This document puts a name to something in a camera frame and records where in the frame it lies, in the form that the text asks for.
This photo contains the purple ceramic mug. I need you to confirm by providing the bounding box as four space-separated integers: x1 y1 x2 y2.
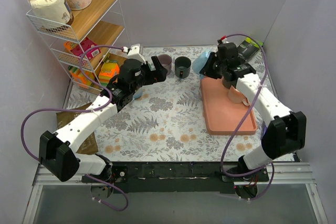
158 54 172 76

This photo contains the light blue mug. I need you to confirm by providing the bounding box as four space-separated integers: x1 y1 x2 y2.
192 51 211 74

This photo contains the dark grey mug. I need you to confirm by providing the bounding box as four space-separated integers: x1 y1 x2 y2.
174 56 192 79

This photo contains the blue white gradient mug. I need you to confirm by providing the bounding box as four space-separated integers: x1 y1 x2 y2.
133 89 143 100

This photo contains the peach pink mug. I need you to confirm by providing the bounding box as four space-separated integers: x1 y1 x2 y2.
228 86 250 106

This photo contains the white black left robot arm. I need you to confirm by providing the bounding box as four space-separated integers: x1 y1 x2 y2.
39 56 167 182

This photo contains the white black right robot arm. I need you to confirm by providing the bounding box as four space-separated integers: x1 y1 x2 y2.
193 42 307 181

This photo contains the black green product box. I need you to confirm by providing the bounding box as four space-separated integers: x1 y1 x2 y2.
237 37 259 61

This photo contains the orange sponge box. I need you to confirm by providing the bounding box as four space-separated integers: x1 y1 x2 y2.
98 61 120 84

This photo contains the terracotta pink tray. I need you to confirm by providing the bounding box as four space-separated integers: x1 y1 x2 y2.
200 77 249 135

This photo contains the purple small packet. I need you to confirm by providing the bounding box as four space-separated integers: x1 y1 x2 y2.
260 122 267 138

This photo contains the orange yellow sponge pack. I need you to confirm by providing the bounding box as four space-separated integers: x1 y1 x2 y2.
68 66 92 89

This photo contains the pink sponge box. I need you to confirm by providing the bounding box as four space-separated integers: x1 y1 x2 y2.
70 37 101 60

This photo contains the brown snack bag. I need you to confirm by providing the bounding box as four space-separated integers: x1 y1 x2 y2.
55 112 98 155

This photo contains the beige wrapped paper roll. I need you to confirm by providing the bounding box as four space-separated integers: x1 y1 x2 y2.
28 0 73 29

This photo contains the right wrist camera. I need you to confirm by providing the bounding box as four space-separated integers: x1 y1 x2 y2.
217 36 229 48

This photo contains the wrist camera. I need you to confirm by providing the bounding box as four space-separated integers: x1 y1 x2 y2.
122 44 146 63
217 36 229 48

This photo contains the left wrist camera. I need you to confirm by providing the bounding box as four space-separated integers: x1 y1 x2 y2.
122 44 146 63

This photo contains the white wire wooden shelf rack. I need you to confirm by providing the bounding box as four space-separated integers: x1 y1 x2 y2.
25 0 134 96

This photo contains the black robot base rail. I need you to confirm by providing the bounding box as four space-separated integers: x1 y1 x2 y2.
81 159 268 195

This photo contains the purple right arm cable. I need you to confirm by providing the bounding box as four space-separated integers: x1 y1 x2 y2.
220 34 276 201

